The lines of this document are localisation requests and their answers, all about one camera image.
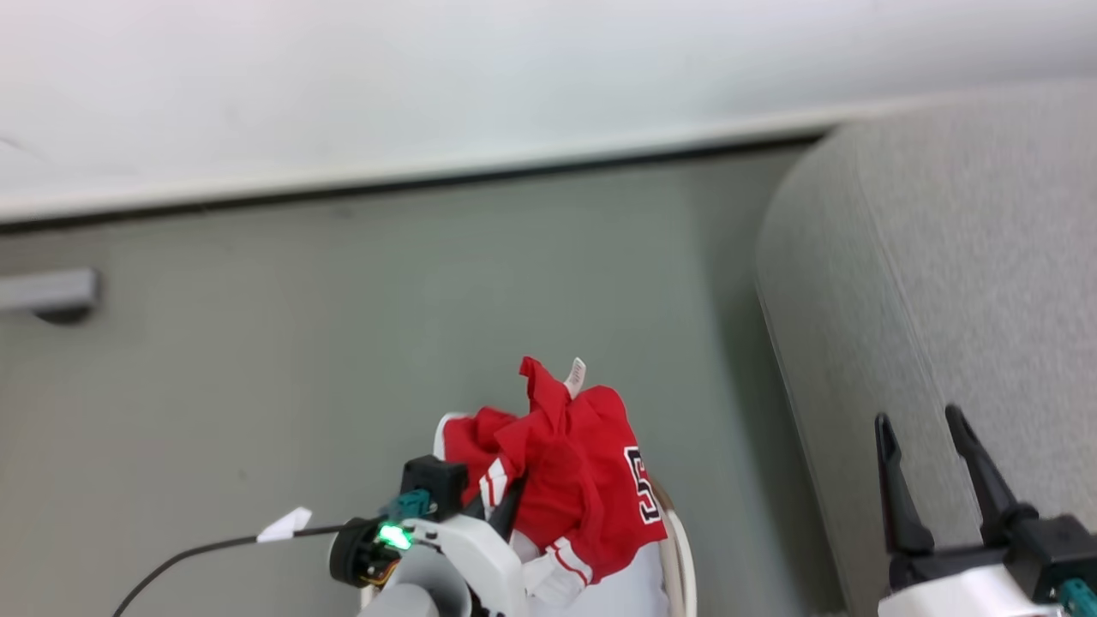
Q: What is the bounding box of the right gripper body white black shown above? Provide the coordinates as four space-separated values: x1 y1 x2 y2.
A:
878 548 1064 617

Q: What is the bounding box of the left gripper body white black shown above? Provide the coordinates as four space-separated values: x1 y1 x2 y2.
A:
328 514 528 617

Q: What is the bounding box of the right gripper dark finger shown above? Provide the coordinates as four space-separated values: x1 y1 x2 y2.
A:
945 404 1040 549
874 413 937 556

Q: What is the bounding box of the red jersey with white sleeves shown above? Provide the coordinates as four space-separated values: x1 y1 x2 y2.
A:
441 356 669 605

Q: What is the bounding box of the white laundry basket brown rim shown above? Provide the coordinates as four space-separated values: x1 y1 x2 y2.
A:
360 411 697 617

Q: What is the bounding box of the white garment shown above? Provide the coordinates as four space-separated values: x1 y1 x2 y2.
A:
591 540 668 617

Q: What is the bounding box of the grey fabric sofa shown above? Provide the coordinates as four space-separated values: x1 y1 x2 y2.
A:
756 81 1097 617

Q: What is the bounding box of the white baseboard strip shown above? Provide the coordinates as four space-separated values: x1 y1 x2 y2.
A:
0 103 866 225

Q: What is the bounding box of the grey metal foot bar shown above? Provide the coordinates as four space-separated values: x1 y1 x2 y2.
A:
0 267 102 314

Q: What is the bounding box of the thin black cable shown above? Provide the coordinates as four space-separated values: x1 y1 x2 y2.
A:
111 523 345 617

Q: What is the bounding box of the white paper cable tag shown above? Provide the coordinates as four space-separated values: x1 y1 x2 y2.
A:
255 506 314 543

